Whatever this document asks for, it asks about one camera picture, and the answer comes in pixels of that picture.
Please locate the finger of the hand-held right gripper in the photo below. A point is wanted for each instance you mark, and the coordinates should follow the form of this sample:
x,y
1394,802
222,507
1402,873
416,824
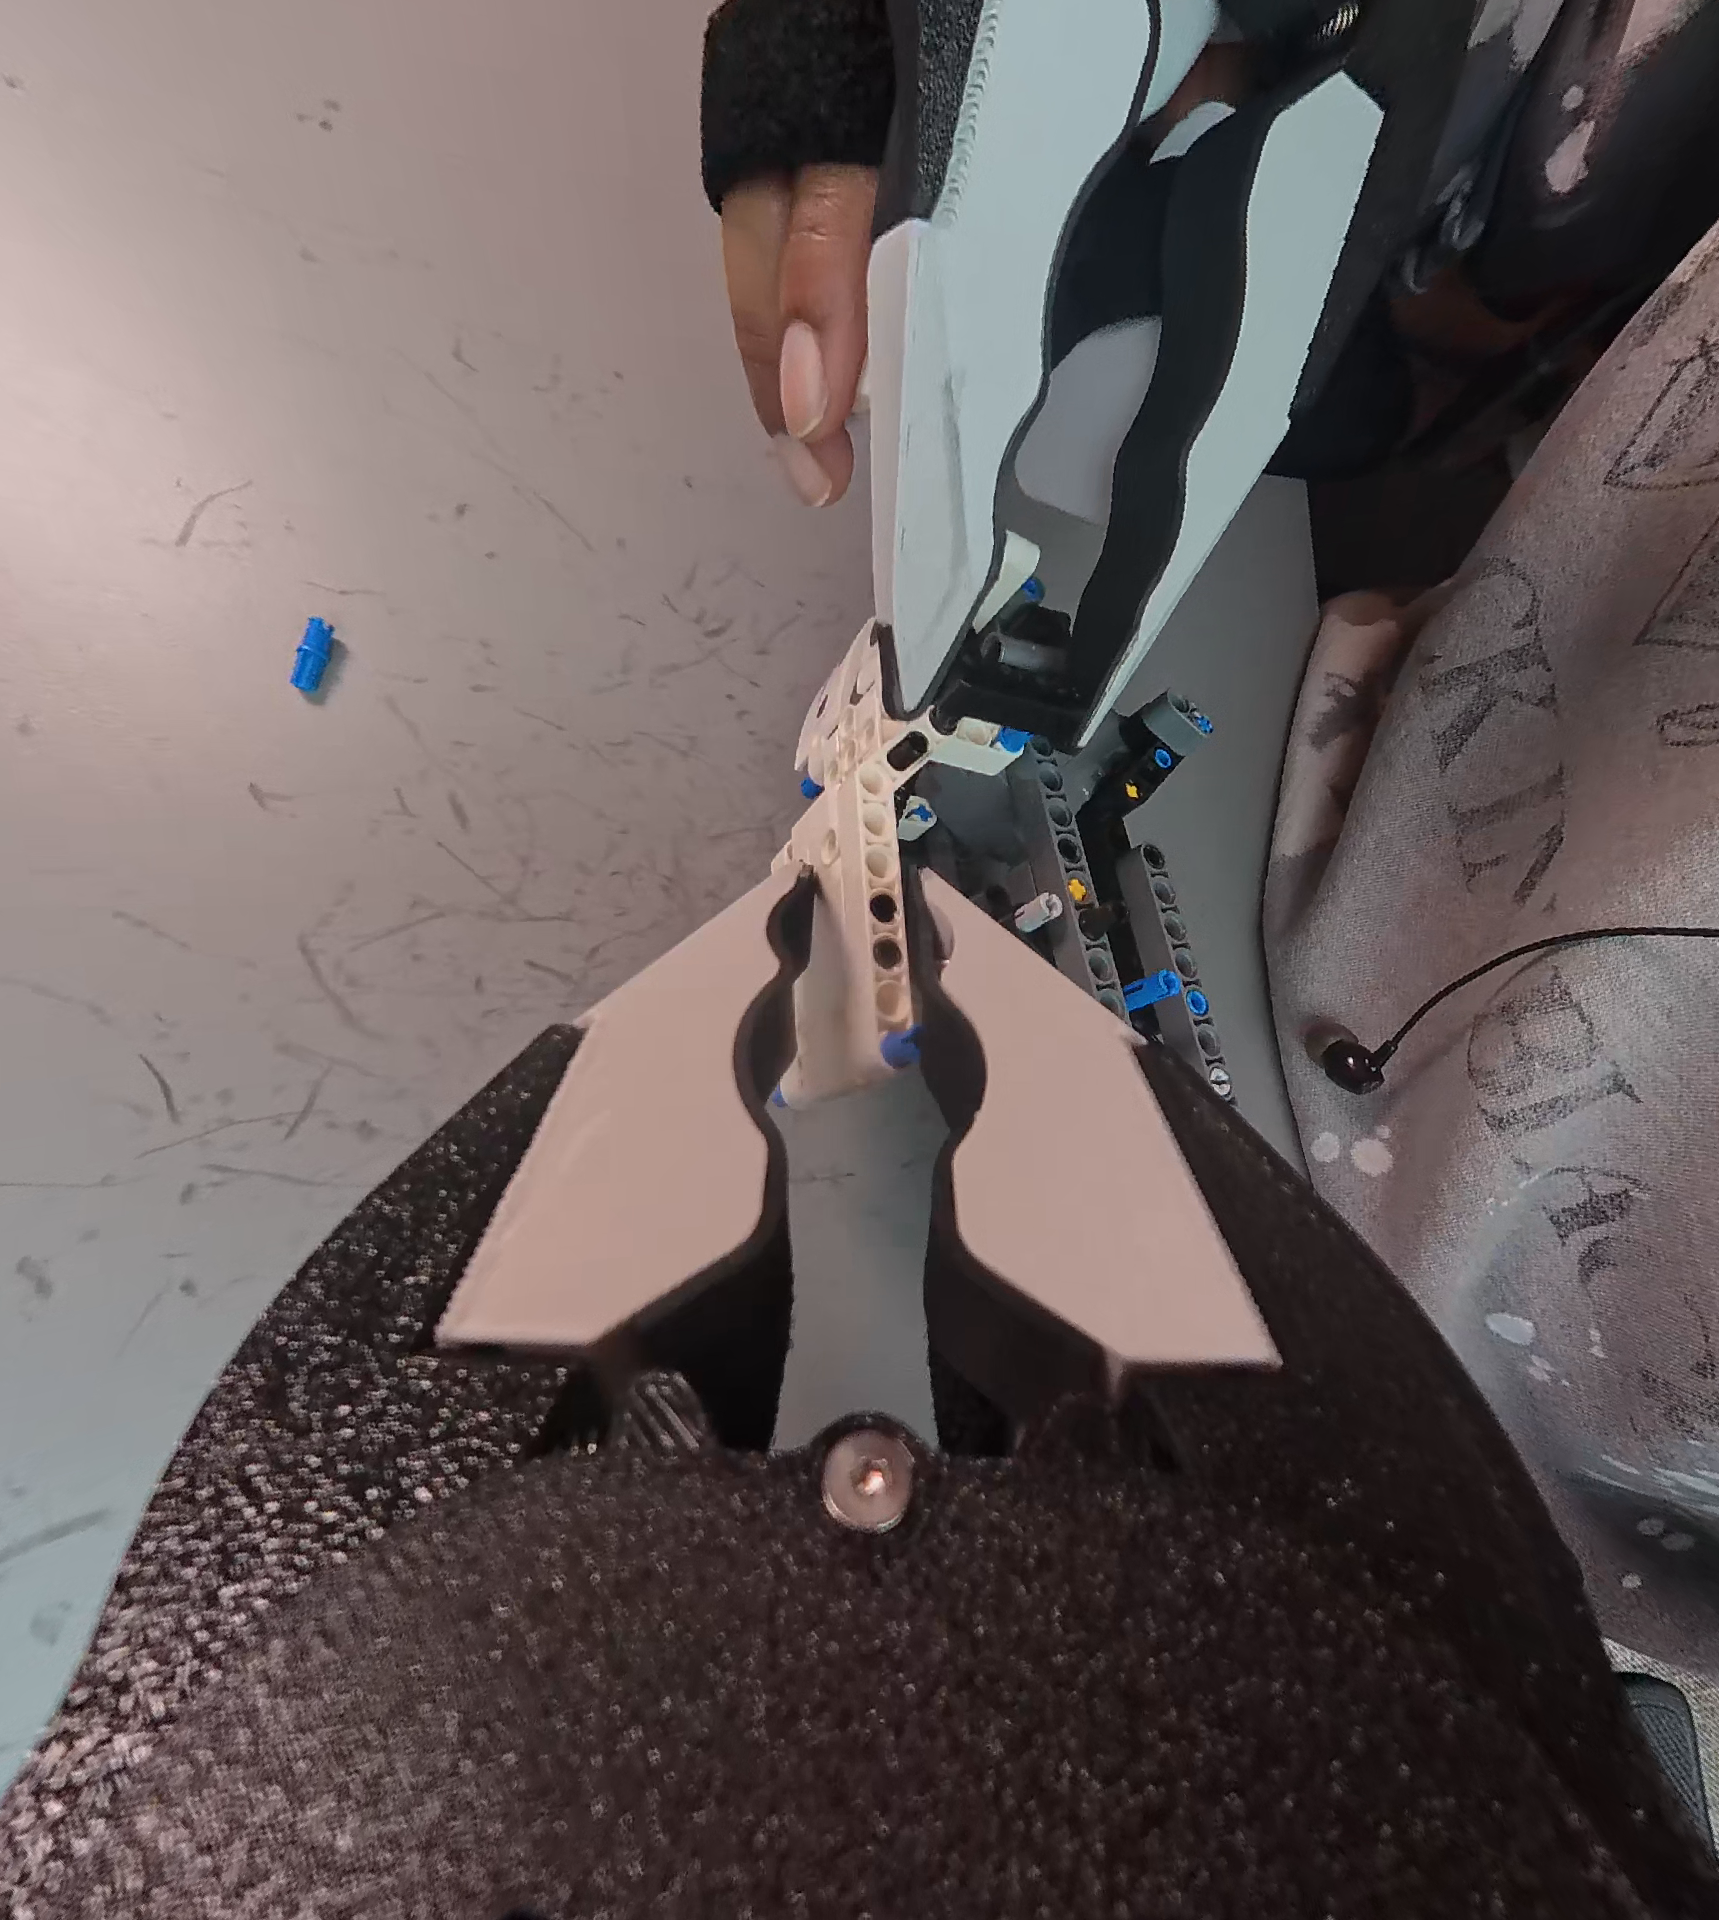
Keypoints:
x,y
1294,270
950,420

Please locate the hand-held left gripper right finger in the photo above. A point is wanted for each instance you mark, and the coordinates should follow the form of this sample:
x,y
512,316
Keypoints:
x,y
1084,1185

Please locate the blue brick pin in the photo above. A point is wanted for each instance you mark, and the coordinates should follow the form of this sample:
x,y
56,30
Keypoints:
x,y
312,656

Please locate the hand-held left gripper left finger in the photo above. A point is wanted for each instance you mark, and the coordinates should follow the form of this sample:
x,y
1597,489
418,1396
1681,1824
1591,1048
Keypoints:
x,y
620,1171

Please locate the person's grey printed sweatshirt torso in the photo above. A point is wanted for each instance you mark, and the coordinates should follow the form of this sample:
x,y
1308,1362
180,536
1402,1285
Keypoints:
x,y
1623,1200

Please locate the grey black toy truck chassis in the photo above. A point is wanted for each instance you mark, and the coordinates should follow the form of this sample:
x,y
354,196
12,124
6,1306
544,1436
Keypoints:
x,y
1152,930

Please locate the person's right hand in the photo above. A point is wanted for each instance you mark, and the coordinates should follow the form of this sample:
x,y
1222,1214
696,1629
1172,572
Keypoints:
x,y
800,300

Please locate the white bent brick beam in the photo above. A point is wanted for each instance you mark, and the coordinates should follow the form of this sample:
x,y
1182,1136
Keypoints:
x,y
852,974

